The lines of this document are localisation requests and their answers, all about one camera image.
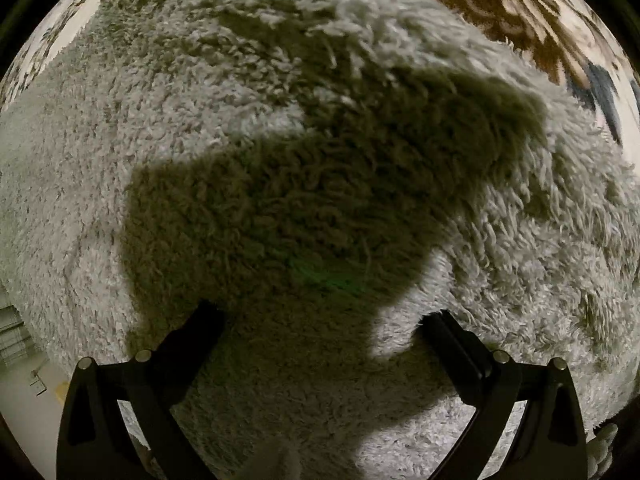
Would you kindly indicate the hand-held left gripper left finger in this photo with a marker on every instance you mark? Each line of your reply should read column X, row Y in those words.
column 192, row 332

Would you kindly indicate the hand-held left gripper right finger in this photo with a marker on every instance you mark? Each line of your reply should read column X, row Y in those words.
column 446, row 345

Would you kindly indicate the fluffy white shag blanket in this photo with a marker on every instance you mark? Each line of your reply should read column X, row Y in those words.
column 280, row 125

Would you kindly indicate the brown patterned printed blanket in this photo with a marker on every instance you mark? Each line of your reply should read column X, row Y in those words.
column 530, row 15

